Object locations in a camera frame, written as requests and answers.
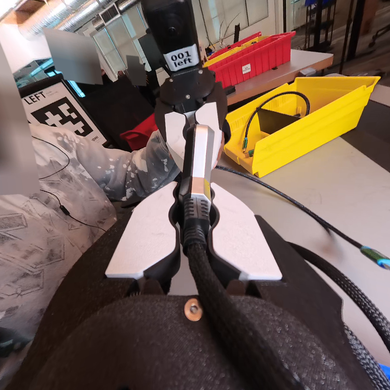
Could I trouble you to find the red ribbed bin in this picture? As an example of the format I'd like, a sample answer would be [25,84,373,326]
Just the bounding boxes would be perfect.
[210,30,297,89]

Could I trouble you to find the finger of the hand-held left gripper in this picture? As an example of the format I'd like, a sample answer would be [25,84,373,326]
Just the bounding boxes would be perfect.
[165,112,187,165]
[195,102,225,162]

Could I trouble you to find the black cable teal plug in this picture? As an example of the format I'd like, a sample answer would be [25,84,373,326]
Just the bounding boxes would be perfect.
[215,165,390,271]

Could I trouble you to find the silver multiport hub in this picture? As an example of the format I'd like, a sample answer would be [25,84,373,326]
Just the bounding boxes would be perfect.
[178,123,224,199]

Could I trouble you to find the thin black lapel wire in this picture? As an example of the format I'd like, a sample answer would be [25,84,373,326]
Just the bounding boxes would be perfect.
[30,135,108,233]

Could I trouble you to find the black panel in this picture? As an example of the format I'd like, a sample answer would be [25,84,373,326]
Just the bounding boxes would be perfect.
[82,75,156,150]

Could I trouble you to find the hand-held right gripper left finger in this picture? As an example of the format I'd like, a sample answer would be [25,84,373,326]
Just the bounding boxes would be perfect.
[105,182,181,290]

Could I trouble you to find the black braided hdmi cable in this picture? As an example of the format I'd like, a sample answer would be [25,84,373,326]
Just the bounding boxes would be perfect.
[182,195,390,390]

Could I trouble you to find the black framed tag sign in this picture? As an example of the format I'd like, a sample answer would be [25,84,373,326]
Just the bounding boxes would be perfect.
[18,75,108,150]

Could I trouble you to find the person's left forearm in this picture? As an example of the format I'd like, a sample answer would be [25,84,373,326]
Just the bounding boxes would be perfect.
[99,129,184,204]

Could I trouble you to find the thin cable green plugs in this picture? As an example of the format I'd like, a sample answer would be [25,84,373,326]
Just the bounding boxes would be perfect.
[242,91,311,158]

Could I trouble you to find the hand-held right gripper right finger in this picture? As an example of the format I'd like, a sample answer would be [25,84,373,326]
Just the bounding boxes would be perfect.
[209,182,283,287]

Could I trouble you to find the blue storage bin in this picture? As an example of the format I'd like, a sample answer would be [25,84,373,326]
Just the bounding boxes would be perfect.
[378,361,390,390]

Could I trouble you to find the red tub with handles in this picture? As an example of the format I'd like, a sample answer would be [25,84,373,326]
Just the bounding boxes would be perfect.
[120,114,159,151]

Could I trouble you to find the yellow storage bin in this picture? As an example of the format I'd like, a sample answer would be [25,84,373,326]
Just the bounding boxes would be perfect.
[224,76,381,178]
[203,35,272,68]

